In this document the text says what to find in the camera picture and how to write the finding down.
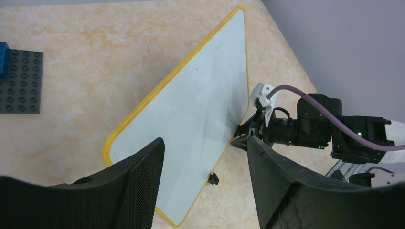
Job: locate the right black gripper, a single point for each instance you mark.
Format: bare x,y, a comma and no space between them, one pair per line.
280,129

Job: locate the yellow framed whiteboard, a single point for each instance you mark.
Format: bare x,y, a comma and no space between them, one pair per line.
196,110

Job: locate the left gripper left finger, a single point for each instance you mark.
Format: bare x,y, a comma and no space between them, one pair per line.
121,196

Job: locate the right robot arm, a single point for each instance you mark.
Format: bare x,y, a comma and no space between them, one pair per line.
366,147

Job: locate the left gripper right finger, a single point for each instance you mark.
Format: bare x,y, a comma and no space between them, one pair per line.
290,196

